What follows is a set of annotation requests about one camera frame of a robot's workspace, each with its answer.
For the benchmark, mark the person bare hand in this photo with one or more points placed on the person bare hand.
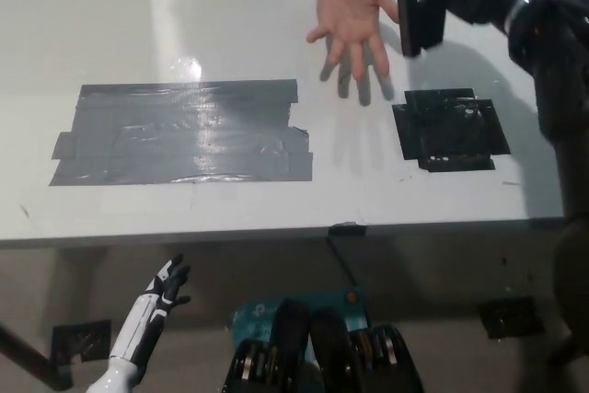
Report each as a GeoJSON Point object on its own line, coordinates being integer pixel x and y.
{"type": "Point", "coordinates": [352, 11]}

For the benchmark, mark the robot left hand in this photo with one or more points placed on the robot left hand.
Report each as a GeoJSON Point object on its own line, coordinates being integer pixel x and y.
{"type": "Point", "coordinates": [152, 310]}

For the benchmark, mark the black metal desk leg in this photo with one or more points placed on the black metal desk leg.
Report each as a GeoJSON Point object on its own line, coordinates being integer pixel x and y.
{"type": "Point", "coordinates": [32, 361]}

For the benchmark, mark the black tape floor mark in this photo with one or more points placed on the black tape floor mark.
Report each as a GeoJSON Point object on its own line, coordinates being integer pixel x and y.
{"type": "Point", "coordinates": [83, 340]}
{"type": "Point", "coordinates": [513, 317]}

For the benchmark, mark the black tape square patch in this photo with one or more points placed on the black tape square patch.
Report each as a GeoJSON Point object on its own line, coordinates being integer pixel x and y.
{"type": "Point", "coordinates": [451, 130]}

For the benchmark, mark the small black tape strip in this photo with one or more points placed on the small black tape strip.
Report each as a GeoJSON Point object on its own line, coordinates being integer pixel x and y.
{"type": "Point", "coordinates": [348, 228]}

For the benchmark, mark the grey duct tape patch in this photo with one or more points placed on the grey duct tape patch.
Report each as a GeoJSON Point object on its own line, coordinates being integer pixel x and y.
{"type": "Point", "coordinates": [184, 135]}

